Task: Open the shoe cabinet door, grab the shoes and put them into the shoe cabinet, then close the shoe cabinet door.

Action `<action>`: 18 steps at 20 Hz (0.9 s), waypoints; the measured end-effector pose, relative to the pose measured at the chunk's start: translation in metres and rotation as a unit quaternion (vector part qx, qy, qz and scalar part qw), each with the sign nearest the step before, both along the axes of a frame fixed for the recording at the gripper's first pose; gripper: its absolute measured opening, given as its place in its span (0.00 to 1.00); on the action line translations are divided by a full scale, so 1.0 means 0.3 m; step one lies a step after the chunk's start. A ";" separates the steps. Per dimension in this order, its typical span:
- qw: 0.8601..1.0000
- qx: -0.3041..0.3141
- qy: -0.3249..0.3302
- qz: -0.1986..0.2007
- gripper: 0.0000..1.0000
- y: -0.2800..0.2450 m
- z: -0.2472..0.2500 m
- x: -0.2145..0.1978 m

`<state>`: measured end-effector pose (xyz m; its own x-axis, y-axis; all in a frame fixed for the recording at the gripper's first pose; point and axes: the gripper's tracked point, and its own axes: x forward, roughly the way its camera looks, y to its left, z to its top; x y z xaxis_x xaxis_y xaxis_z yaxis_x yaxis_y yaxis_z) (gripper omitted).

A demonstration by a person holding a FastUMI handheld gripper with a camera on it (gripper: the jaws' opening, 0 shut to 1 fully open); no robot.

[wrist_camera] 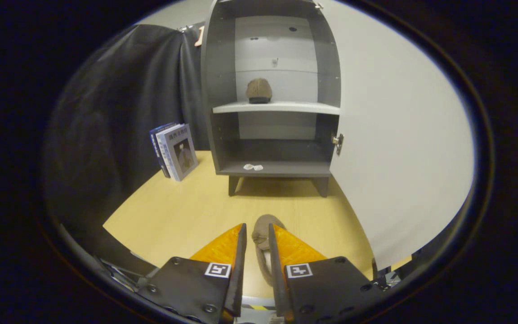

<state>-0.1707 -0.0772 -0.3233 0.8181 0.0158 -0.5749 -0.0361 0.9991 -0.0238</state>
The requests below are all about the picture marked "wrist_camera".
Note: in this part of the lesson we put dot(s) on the dark blue book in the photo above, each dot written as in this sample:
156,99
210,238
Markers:
155,144

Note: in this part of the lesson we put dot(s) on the brown fuzzy shoe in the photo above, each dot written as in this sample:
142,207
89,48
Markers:
261,234
259,90

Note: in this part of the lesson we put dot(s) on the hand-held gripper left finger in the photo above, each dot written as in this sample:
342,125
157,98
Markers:
240,270

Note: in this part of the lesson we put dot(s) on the white cabinet shelf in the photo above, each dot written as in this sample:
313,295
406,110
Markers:
286,108

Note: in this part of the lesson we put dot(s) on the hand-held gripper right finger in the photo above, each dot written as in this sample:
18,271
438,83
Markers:
276,279

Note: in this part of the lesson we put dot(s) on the grey cover book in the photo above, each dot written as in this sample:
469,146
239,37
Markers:
180,150

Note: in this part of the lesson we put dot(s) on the metal door hinge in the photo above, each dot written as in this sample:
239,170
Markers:
318,6
338,144

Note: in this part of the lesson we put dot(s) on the white shoe cabinet door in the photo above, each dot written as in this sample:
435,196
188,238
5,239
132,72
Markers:
398,135

